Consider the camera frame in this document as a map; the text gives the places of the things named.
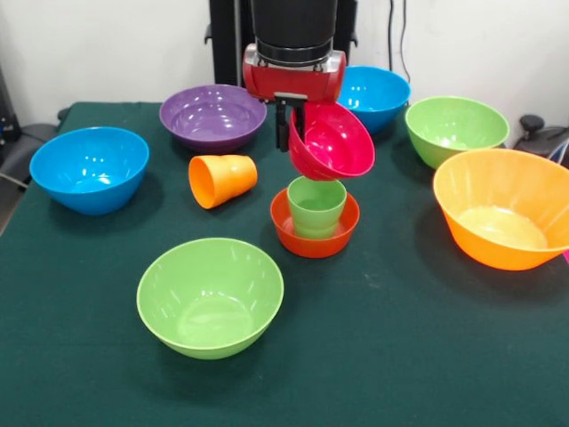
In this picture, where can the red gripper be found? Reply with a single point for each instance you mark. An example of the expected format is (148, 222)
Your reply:
(289, 82)

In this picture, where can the pink plastic bowl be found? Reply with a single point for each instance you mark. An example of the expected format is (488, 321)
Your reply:
(338, 142)

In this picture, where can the purple plastic bowl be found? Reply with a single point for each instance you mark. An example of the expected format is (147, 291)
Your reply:
(209, 118)

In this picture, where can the orange plastic cup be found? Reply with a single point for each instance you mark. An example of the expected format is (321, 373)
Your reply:
(226, 180)

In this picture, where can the green plastic cup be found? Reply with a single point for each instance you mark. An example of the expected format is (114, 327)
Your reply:
(316, 209)

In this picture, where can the blue plastic bowl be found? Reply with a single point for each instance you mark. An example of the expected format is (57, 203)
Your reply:
(89, 173)
(382, 95)

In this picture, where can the red-orange plastic bowl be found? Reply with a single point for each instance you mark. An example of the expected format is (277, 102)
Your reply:
(280, 222)

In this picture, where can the green plastic bowl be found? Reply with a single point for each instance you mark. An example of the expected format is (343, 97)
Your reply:
(455, 126)
(209, 307)

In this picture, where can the large orange plastic bowl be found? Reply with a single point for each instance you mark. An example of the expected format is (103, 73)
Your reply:
(502, 213)

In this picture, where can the dark grey chair base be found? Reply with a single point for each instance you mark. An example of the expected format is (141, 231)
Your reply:
(540, 138)
(26, 147)

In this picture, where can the dark green table cloth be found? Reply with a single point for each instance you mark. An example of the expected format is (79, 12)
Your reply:
(284, 382)

